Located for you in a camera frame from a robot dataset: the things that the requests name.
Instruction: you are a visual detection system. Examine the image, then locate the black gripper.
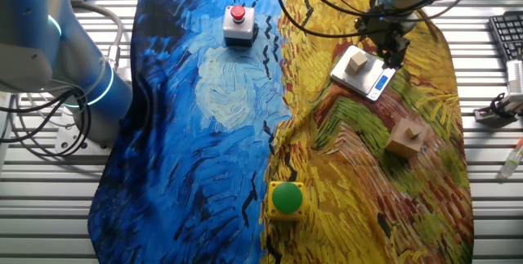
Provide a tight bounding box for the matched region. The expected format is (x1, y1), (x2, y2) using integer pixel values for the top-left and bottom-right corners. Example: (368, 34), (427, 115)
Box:
(354, 10), (412, 71)

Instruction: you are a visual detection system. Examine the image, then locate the small wooden cube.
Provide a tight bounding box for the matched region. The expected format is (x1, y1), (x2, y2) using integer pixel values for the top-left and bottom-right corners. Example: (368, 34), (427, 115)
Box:
(346, 51), (369, 74)

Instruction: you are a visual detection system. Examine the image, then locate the silver digital kitchen scale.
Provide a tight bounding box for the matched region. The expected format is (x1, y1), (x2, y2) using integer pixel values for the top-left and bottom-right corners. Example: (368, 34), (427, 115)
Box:
(329, 45), (396, 102)

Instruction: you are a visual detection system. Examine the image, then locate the large wooden block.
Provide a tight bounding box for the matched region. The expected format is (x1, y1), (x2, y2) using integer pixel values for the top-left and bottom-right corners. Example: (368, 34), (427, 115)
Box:
(384, 117), (428, 159)

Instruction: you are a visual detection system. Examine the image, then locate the black computer keyboard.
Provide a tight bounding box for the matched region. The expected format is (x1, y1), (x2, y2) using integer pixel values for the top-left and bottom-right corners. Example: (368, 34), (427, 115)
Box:
(489, 10), (523, 63)

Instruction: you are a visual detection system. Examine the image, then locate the grey box red button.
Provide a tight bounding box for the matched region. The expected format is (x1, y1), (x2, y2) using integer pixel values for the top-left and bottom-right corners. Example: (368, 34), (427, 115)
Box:
(222, 5), (257, 47)

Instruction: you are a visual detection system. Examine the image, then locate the clear tube orange cap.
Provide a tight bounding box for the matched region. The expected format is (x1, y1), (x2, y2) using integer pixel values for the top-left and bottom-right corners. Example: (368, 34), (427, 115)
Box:
(500, 139), (523, 179)

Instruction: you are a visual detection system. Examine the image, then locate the yellow box green button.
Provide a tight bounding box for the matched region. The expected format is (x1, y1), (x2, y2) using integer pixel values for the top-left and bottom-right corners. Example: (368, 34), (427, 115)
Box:
(267, 181), (306, 222)

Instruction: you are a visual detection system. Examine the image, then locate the Van Gogh print table mat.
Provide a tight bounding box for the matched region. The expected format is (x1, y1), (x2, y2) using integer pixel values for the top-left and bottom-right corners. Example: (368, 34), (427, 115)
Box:
(87, 0), (475, 264)

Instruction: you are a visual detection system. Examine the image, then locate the grey flexible hose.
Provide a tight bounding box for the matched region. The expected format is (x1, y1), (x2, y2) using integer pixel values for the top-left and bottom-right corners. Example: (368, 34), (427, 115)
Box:
(71, 0), (123, 71)

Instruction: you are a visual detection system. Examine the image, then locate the black cable bundle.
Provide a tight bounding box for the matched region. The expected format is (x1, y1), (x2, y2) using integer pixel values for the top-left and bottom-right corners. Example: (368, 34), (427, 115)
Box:
(0, 90), (93, 159)

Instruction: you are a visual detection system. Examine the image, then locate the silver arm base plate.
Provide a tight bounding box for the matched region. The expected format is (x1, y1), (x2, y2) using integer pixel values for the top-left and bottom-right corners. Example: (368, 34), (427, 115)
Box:
(55, 124), (111, 154)

